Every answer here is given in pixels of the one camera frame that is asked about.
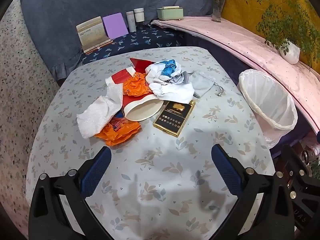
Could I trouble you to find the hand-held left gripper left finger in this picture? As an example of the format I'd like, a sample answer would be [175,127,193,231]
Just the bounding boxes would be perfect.
[29,146,112,240]

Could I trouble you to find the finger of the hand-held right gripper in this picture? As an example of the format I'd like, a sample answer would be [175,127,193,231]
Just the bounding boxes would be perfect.
[281,144,318,180]

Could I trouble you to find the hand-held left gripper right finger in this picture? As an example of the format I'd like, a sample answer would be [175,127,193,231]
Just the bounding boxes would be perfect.
[211,144,295,240]

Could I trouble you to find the orange plastic bag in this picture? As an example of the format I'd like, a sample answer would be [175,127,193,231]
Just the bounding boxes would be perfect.
[94,117,142,147]
[122,72,148,97]

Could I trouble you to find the white paper towel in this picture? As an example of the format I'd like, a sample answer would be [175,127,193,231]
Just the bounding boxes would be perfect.
[77,82,124,139]

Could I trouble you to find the trash bin with white bag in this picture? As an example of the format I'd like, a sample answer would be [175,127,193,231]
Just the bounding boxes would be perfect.
[238,69,299,148]

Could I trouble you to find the black and gold cigarette box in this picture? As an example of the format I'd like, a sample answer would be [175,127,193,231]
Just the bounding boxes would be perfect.
[153,100,196,138]

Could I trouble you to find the white sock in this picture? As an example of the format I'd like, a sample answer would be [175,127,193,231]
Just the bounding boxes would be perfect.
[150,82,195,104]

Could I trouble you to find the white cloth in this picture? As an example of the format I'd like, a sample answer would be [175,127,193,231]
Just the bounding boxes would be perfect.
[146,61,186,85]

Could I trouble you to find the blue wrapper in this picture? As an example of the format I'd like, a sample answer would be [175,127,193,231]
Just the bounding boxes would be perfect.
[160,59,177,77]

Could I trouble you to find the silver metal object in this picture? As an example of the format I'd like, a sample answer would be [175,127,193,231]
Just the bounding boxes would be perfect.
[300,150,315,165]

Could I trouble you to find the green plant in white pot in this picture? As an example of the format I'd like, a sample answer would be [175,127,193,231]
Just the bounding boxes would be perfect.
[245,0,317,64]

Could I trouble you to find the red cardboard box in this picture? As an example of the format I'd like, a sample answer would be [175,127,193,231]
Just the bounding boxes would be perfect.
[129,57,157,73]

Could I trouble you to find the pink cloth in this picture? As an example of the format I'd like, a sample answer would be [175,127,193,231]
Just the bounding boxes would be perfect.
[151,16,320,133]

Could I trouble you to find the cream desk calendar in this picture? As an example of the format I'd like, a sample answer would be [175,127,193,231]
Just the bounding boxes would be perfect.
[76,16,112,55]

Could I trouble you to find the navy floral cloth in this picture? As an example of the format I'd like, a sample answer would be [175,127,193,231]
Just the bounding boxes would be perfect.
[81,24,185,65]

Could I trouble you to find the purple notebook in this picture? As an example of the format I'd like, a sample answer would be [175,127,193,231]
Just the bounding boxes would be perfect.
[102,12,129,39]

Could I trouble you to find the white tube bottle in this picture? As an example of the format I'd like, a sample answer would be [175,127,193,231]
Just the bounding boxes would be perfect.
[126,11,137,33]

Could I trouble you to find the glass vase with pink flowers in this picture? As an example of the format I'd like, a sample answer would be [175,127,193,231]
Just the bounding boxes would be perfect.
[203,0,233,22]

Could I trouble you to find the white lidded jar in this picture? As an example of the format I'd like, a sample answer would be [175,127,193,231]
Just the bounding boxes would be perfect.
[133,8,146,23]

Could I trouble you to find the yellow cloth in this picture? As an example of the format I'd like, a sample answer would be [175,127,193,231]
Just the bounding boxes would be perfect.
[222,0,320,68]

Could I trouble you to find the green tissue box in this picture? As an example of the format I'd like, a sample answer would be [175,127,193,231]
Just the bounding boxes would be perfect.
[157,6,184,21]

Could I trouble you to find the blue-grey backdrop cloth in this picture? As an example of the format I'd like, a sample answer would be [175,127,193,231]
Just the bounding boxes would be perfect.
[20,0,228,73]

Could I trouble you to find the grey drawstring pouch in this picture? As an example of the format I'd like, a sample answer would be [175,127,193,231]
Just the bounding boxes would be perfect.
[190,70,224,98]

